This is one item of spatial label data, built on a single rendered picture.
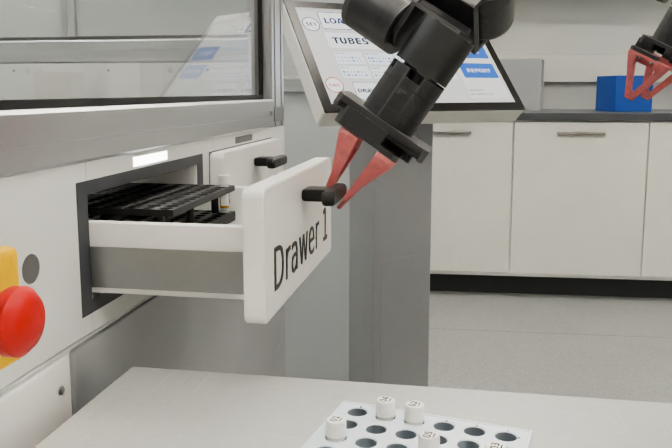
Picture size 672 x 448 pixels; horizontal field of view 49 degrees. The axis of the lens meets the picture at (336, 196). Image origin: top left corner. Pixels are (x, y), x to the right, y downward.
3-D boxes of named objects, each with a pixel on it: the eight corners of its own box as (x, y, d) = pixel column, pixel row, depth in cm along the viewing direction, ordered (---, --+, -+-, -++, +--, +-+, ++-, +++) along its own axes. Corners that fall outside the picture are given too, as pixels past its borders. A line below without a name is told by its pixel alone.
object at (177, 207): (234, 190, 83) (234, 185, 82) (173, 216, 65) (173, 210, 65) (218, 190, 83) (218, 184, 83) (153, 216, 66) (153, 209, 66)
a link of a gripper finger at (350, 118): (305, 176, 78) (355, 101, 76) (361, 215, 78) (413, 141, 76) (290, 183, 72) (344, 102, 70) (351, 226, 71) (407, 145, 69)
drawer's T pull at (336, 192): (346, 196, 75) (347, 182, 75) (333, 207, 68) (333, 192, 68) (312, 195, 76) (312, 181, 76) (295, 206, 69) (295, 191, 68)
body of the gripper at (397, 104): (339, 105, 76) (380, 44, 75) (421, 162, 76) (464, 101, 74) (328, 107, 70) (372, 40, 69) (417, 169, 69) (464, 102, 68)
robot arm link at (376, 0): (513, -39, 67) (510, 17, 75) (415, -95, 72) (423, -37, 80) (426, 53, 65) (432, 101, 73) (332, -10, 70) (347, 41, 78)
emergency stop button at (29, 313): (54, 344, 44) (50, 278, 43) (13, 369, 40) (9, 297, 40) (7, 341, 45) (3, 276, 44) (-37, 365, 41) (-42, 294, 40)
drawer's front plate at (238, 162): (282, 206, 121) (281, 138, 119) (225, 241, 92) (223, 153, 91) (271, 206, 121) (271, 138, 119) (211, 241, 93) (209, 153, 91)
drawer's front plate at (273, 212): (331, 250, 87) (331, 156, 86) (265, 326, 59) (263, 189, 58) (316, 249, 88) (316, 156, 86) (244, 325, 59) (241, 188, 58)
